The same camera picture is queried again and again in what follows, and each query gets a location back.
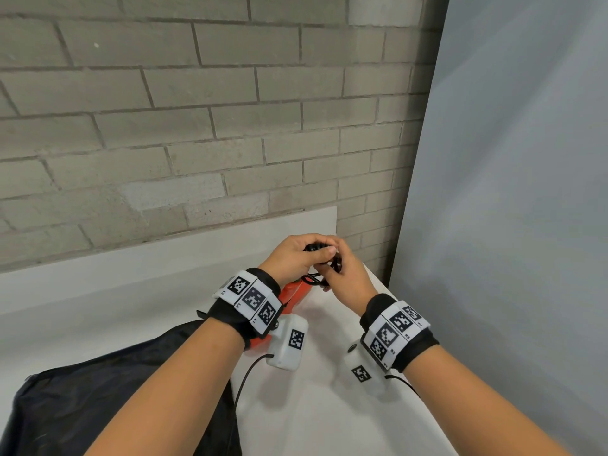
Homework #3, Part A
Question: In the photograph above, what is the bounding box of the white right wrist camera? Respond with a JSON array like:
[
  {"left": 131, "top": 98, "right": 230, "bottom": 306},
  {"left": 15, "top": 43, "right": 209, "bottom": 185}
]
[{"left": 341, "top": 344, "right": 390, "bottom": 397}]

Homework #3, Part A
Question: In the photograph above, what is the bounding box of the light grey partition board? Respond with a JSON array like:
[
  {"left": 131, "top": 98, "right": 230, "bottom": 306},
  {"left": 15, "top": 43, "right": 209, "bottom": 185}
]
[{"left": 389, "top": 0, "right": 608, "bottom": 456}]

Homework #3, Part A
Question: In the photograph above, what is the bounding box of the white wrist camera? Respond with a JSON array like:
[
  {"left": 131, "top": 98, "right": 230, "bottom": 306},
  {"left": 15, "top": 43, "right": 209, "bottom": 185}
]
[
  {"left": 341, "top": 344, "right": 390, "bottom": 397},
  {"left": 265, "top": 313, "right": 310, "bottom": 372}
]

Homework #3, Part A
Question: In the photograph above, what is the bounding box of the red hair dryer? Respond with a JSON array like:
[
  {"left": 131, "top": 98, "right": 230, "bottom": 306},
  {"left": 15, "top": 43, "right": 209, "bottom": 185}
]
[{"left": 244, "top": 275, "right": 315, "bottom": 350}]

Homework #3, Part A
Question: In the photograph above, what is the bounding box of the black fabric drawstring bag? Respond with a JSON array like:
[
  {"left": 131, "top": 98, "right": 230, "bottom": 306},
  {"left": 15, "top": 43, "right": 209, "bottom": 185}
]
[{"left": 0, "top": 320, "right": 243, "bottom": 456}]

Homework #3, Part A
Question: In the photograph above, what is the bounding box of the right wristband with marker tiles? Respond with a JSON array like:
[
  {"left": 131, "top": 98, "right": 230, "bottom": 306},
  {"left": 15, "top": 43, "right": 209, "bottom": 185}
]
[{"left": 359, "top": 293, "right": 440, "bottom": 374}]

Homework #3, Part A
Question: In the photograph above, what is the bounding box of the left wristband with marker tiles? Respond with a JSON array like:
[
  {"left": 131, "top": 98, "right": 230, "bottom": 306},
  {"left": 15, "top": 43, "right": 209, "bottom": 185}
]
[{"left": 206, "top": 268, "right": 286, "bottom": 351}]

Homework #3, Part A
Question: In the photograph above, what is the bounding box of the black power cord with plug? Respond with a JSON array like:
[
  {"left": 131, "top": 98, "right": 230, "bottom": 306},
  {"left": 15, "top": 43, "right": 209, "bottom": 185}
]
[{"left": 300, "top": 241, "right": 344, "bottom": 288}]

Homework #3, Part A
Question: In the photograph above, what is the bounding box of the person's left forearm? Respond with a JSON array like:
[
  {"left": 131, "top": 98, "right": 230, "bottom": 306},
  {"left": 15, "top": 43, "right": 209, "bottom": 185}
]
[{"left": 85, "top": 317, "right": 246, "bottom": 456}]

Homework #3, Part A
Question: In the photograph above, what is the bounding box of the thin black right camera cable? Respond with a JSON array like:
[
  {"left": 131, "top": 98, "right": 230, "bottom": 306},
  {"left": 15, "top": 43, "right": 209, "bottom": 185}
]
[{"left": 384, "top": 374, "right": 421, "bottom": 400}]

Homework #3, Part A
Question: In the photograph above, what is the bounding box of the person's left hand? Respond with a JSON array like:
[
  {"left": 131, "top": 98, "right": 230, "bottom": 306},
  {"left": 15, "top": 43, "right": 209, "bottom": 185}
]
[{"left": 258, "top": 233, "right": 341, "bottom": 290}]

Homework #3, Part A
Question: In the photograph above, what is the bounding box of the wristband with marker tiles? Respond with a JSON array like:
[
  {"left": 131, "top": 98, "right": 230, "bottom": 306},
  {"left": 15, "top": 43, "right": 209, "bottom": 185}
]
[
  {"left": 206, "top": 268, "right": 286, "bottom": 351},
  {"left": 359, "top": 293, "right": 440, "bottom": 374}
]

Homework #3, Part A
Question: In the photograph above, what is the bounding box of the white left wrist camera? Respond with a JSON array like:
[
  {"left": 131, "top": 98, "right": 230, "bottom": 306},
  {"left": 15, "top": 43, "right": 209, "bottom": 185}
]
[{"left": 265, "top": 313, "right": 310, "bottom": 372}]

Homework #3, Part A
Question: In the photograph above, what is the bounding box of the person's right hand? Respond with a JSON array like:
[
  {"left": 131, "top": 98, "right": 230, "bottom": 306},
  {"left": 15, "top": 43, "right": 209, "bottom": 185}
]
[{"left": 319, "top": 237, "right": 380, "bottom": 317}]

